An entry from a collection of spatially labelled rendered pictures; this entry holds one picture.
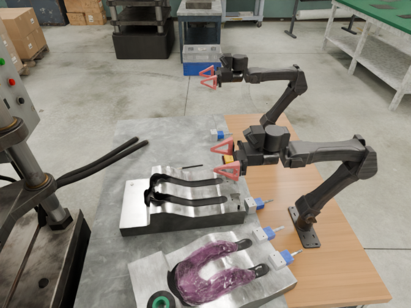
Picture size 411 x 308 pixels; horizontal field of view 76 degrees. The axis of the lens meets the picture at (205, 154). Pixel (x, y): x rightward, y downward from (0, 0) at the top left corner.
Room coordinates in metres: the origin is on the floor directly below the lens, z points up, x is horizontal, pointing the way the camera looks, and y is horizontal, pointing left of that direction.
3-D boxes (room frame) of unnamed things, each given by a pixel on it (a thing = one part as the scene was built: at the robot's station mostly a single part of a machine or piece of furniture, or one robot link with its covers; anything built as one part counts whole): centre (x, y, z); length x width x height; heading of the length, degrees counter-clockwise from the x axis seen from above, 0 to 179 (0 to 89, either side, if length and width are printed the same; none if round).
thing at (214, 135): (1.26, -0.10, 0.83); 0.13 x 0.05 x 0.05; 98
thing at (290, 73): (1.24, -0.35, 1.17); 0.30 x 0.09 x 0.12; 95
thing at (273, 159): (0.63, -0.20, 1.21); 0.07 x 0.06 x 0.07; 95
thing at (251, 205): (0.74, -0.24, 0.83); 0.13 x 0.05 x 0.05; 107
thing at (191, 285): (0.41, -0.03, 0.90); 0.26 x 0.18 x 0.08; 114
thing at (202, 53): (4.17, 0.05, 0.28); 0.61 x 0.41 x 0.15; 89
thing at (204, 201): (0.74, 0.09, 0.92); 0.35 x 0.16 x 0.09; 97
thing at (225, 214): (0.75, 0.10, 0.87); 0.50 x 0.26 x 0.14; 97
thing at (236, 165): (0.58, -0.07, 1.20); 0.09 x 0.07 x 0.07; 95
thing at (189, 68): (4.17, 0.05, 0.11); 0.61 x 0.41 x 0.22; 89
